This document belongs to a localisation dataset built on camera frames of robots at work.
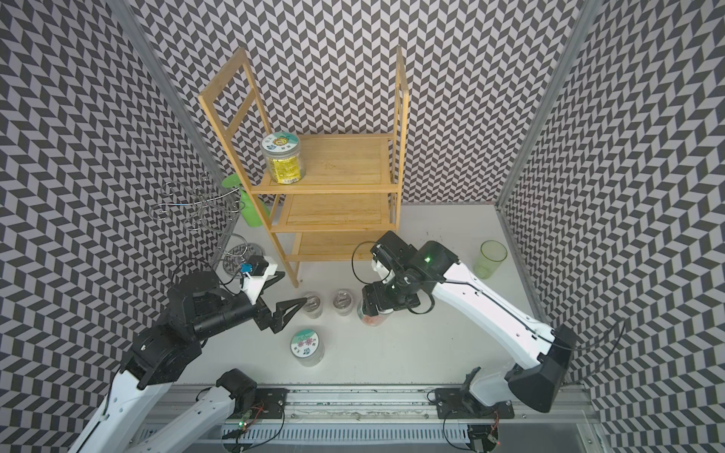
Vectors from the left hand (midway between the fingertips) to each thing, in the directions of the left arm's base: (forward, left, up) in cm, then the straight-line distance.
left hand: (292, 291), depth 63 cm
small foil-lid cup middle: (+8, -9, -22) cm, 25 cm away
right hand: (-2, -20, -8) cm, 22 cm away
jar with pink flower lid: (-6, 0, -20) cm, 21 cm away
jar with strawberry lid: (-3, -18, -10) cm, 20 cm away
